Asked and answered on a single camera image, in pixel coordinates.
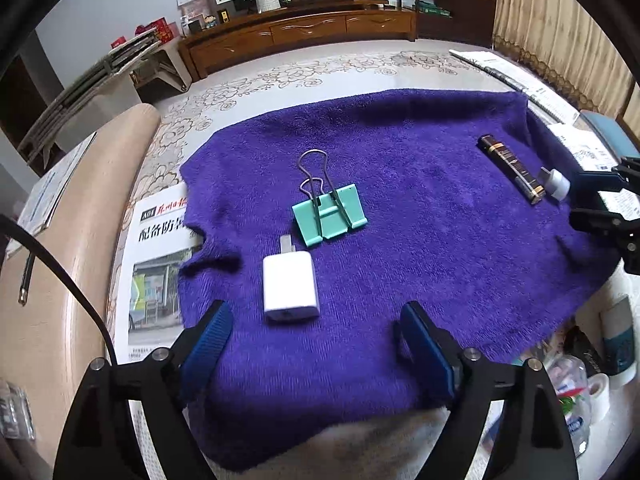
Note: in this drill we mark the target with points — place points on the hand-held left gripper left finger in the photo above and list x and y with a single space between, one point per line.
210 340

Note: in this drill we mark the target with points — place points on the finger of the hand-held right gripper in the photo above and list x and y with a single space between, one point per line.
595 222
592 180

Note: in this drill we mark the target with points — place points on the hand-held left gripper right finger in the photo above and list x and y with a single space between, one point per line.
425 345

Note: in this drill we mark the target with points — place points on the small white bottle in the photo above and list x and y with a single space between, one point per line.
557 185

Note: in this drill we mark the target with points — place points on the brown patterned tube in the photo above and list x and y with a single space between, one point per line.
510 165

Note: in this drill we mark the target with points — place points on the white charger plug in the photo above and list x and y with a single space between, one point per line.
290 280

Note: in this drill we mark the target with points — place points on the white teal bottle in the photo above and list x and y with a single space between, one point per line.
620 340

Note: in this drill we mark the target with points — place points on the black tube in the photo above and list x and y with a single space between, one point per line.
582 352

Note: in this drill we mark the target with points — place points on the clear plastic bottle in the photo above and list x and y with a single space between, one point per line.
570 400

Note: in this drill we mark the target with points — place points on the teal binder clip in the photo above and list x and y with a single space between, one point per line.
325 215

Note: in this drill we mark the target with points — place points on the white pill bottle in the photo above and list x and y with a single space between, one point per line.
597 395

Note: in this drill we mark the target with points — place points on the newspaper with bold headline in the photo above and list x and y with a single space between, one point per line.
585 155

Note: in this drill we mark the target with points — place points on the blue chair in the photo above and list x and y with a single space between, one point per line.
610 132

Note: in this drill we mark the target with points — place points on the newspaper with street photo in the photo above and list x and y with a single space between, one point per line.
150 240

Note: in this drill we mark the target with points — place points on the newspaper on floor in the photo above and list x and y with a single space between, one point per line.
515 77

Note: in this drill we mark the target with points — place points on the purple towel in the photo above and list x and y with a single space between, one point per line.
400 210

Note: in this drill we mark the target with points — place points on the beige curtain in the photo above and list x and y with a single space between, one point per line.
560 30

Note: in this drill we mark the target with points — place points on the beige side table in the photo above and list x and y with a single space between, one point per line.
60 270

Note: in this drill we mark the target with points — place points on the black pen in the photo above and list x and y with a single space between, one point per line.
25 280

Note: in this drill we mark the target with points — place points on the white paper sheet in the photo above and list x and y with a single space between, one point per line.
55 185

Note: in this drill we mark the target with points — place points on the green box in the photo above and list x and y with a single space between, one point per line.
432 8

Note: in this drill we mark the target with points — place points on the stack of folded tables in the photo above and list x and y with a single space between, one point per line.
90 90

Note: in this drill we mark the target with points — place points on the red gift box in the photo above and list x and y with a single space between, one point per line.
157 30

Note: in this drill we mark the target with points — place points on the wooden TV cabinet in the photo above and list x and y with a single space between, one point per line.
300 35

